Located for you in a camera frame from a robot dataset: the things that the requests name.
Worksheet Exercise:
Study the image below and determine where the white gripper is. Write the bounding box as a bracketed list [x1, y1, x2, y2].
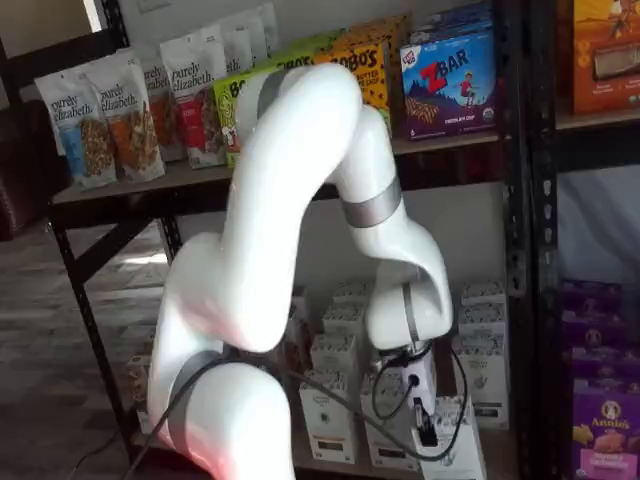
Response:
[380, 343, 440, 449]

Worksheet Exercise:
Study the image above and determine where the white box green strip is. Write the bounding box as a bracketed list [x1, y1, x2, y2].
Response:
[418, 396, 487, 480]

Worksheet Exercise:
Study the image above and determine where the white box pink strip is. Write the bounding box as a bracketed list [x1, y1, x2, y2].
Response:
[360, 369, 422, 472]

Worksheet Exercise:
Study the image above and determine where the white botanical print box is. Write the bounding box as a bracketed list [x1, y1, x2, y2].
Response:
[309, 332, 359, 377]
[452, 333, 510, 432]
[333, 279, 375, 309]
[458, 279, 506, 306]
[322, 303, 371, 337]
[457, 302, 506, 337]

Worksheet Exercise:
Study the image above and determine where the white box orange strip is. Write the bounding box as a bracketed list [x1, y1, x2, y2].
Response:
[298, 372, 361, 462]

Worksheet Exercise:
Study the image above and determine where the purple Annie's box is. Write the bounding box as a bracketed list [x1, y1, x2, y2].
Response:
[569, 344, 640, 387]
[559, 278, 625, 351]
[571, 378, 640, 480]

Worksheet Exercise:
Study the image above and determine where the black metal shelf rack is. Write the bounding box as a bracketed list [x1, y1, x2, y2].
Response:
[47, 0, 532, 480]
[524, 0, 640, 480]

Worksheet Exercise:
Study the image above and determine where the white granola cereal box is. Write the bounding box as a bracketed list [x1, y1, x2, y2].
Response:
[123, 353, 152, 435]

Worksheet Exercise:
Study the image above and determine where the blue Zbar box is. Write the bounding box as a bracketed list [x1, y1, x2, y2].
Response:
[399, 33, 500, 142]
[409, 2, 495, 47]

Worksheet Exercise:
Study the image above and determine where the orange Bobo's box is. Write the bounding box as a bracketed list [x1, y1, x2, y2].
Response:
[313, 38, 392, 126]
[344, 13, 414, 56]

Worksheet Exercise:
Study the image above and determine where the brown mid shelf board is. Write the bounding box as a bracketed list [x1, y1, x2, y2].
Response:
[52, 133, 507, 206]

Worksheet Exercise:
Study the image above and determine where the orange snack box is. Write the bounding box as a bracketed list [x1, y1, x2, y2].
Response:
[572, 0, 640, 115]

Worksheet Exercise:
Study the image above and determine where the red purely elizabeth bag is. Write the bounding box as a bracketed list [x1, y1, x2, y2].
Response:
[159, 25, 230, 169]

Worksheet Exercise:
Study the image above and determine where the orange purely elizabeth bag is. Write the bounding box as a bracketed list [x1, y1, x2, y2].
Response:
[141, 54, 177, 162]
[84, 48, 167, 182]

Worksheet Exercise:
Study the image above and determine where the white purely elizabeth bag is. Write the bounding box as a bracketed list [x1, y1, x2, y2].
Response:
[219, 13, 255, 74]
[249, 2, 279, 57]

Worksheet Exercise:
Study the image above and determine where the blue purely elizabeth bag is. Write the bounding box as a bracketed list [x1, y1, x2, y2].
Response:
[33, 69, 110, 190]

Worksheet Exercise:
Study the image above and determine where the dark brown sofa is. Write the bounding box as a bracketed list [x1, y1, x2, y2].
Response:
[0, 99, 72, 242]

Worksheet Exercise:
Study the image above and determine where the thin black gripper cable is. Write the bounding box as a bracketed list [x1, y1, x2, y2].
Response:
[374, 349, 419, 402]

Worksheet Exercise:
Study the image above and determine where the long black robot cable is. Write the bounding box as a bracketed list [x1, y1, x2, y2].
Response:
[132, 344, 470, 469]

